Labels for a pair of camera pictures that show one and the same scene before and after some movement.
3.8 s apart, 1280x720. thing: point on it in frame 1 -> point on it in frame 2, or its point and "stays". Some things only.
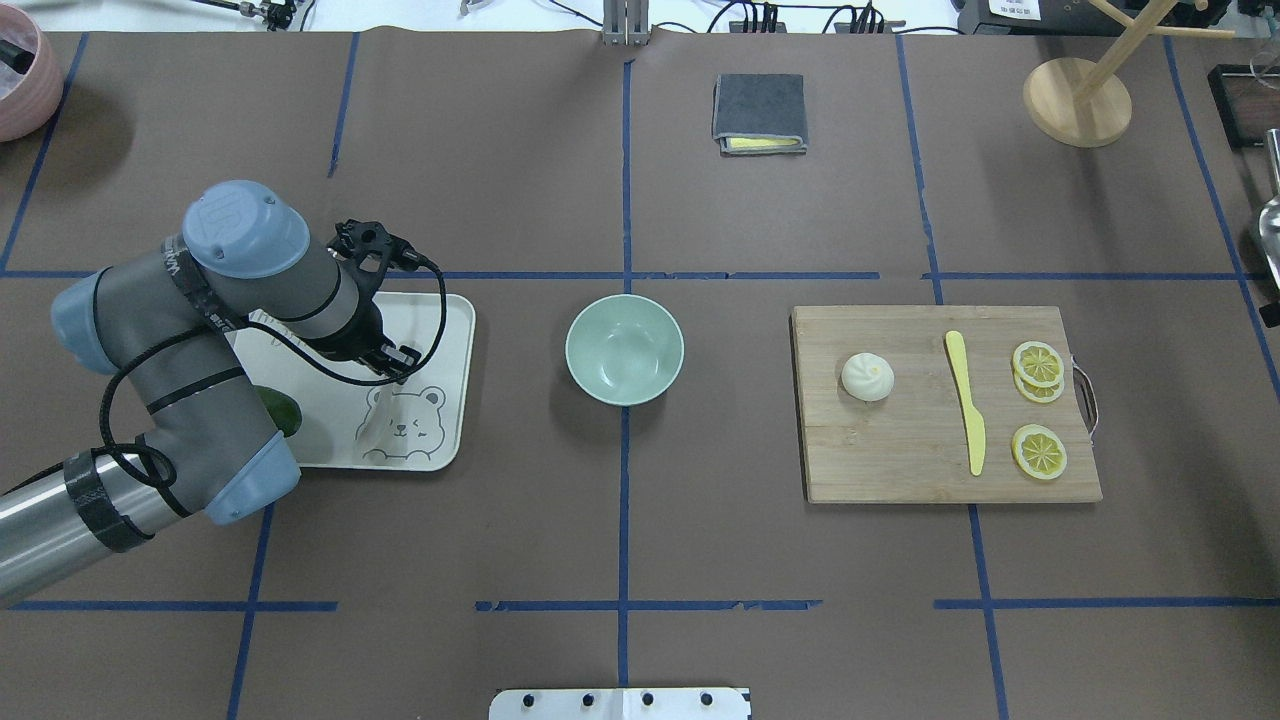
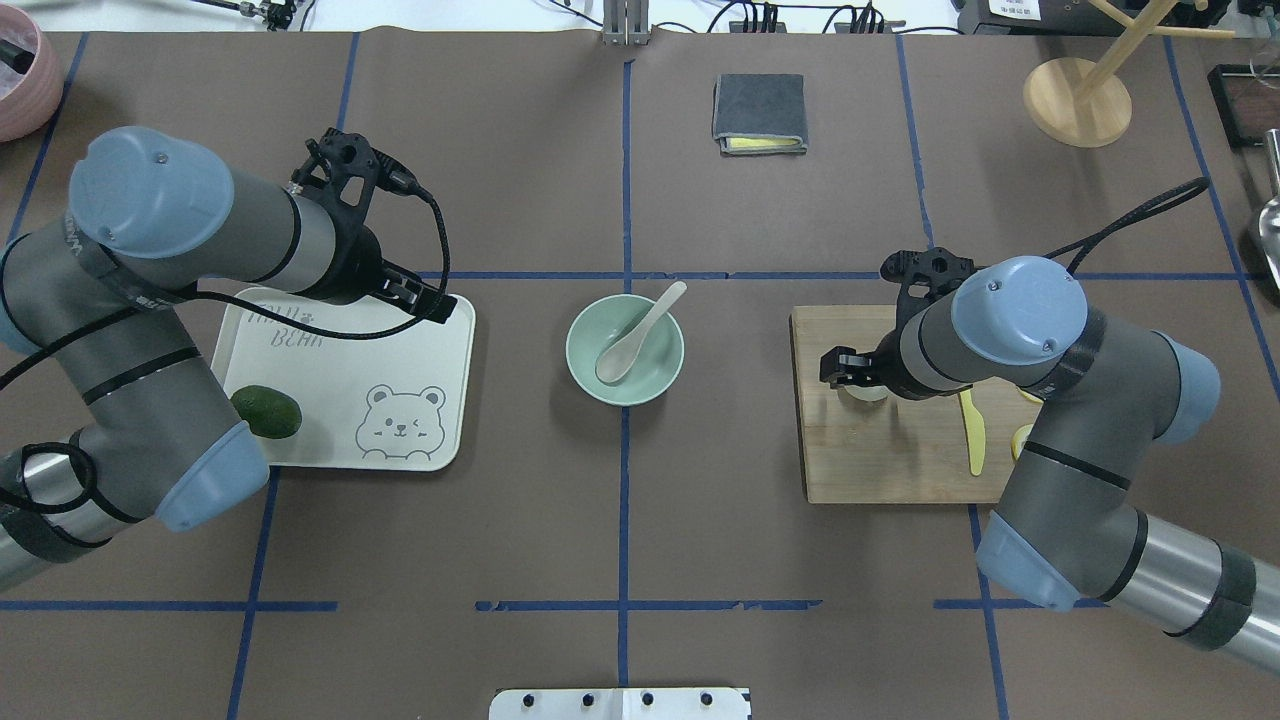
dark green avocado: [283, 410] stays
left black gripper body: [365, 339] -> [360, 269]
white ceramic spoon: [372, 441] -> [616, 362]
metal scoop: [1269, 228] stays
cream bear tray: [352, 418] stays
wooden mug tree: [1085, 105] stays
